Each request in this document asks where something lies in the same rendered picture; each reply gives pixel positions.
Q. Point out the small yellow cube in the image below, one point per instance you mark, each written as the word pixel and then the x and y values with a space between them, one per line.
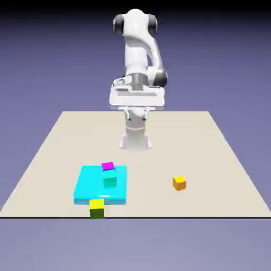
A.
pixel 96 206

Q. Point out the small orange cube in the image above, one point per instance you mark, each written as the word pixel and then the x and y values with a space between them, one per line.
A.
pixel 179 183

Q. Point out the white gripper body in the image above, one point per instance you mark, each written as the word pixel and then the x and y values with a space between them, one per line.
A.
pixel 137 100

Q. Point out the large cyan box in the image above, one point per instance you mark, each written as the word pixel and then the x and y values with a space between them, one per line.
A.
pixel 91 186

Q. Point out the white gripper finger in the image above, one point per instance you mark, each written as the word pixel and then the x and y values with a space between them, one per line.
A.
pixel 127 115
pixel 145 115

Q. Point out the small cyan cube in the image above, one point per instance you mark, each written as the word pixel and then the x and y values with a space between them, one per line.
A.
pixel 110 181

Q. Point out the small magenta cube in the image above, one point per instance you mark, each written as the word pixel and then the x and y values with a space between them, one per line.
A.
pixel 108 166

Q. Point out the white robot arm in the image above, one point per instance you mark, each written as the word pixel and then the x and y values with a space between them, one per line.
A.
pixel 135 53

